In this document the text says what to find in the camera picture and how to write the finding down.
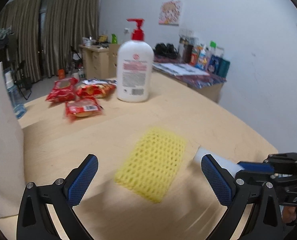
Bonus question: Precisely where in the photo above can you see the steel thermos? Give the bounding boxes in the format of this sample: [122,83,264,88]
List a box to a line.
[178,36,193,63]

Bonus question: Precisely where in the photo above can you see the printed paper sheet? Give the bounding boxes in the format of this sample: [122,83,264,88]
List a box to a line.
[153,63,209,76]

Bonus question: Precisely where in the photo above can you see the light wooden desk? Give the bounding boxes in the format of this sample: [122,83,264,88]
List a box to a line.
[79,44,120,79]

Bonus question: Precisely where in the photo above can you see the white blue snack packet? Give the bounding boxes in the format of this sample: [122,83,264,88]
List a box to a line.
[83,79,117,85]

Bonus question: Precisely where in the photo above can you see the black headphones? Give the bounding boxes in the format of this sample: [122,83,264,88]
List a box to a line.
[154,43,178,59]

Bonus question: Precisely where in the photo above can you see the white lotion pump bottle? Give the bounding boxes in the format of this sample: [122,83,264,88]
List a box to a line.
[116,18,154,102]

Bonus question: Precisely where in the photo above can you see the small red snack packet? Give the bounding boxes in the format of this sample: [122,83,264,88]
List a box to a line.
[64,98,103,120]

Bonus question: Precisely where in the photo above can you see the brown curtains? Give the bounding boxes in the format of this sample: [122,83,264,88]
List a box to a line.
[0,0,100,82]

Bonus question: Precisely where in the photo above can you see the black folding chair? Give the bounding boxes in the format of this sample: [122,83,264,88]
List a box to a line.
[14,60,32,100]

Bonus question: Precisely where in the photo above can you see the green bottle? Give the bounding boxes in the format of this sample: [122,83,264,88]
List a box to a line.
[111,34,118,44]

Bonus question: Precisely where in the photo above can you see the white styrofoam box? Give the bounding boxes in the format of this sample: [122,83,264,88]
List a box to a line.
[0,62,26,218]

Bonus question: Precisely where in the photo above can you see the red snack bag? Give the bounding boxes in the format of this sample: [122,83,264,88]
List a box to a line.
[45,77,78,103]

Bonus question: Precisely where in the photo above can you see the orange snack bag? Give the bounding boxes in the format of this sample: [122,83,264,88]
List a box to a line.
[76,83,116,99]

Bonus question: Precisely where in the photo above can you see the yellow foam net sleeve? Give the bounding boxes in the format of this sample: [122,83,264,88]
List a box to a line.
[114,128,187,204]

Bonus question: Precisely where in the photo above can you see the orange container on floor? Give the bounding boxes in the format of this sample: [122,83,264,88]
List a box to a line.
[58,69,65,80]

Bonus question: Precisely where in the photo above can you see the cartoon wall poster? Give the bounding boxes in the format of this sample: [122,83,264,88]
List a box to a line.
[158,0,182,25]

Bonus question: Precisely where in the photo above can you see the white foam strip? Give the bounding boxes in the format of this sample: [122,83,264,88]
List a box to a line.
[193,147,244,178]

